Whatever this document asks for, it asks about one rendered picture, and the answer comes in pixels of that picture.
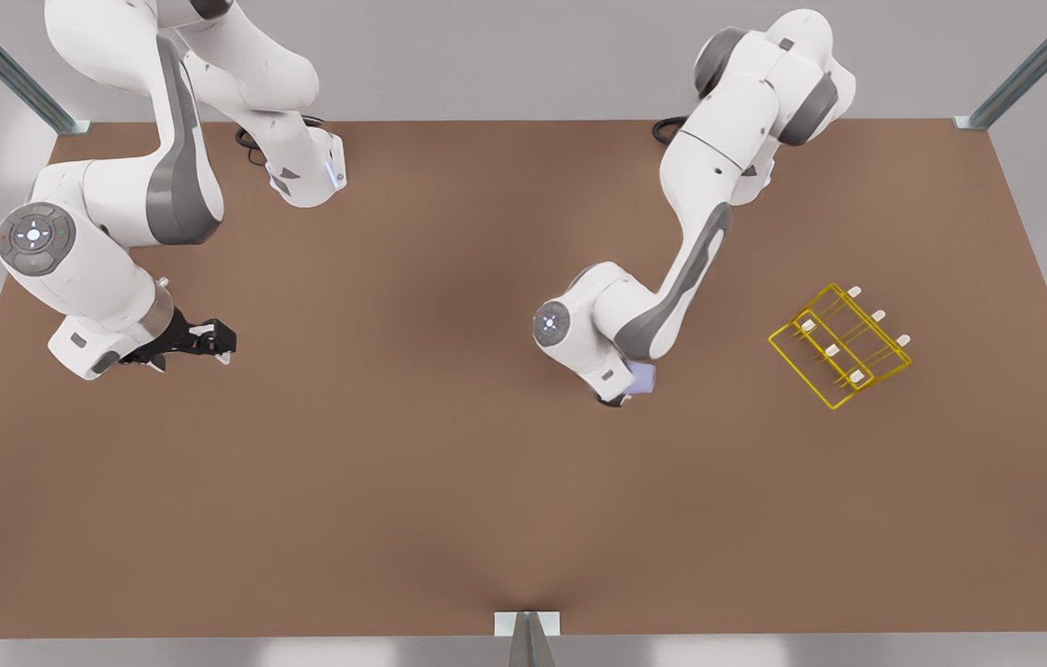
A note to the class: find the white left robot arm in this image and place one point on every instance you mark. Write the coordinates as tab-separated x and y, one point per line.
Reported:
727	148

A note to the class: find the silver frame post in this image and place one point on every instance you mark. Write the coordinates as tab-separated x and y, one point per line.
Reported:
1033	67
0	63
528	637

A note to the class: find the pale lilac cup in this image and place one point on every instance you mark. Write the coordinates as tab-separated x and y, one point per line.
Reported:
643	380

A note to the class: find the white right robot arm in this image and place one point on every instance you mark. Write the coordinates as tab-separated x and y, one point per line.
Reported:
107	195

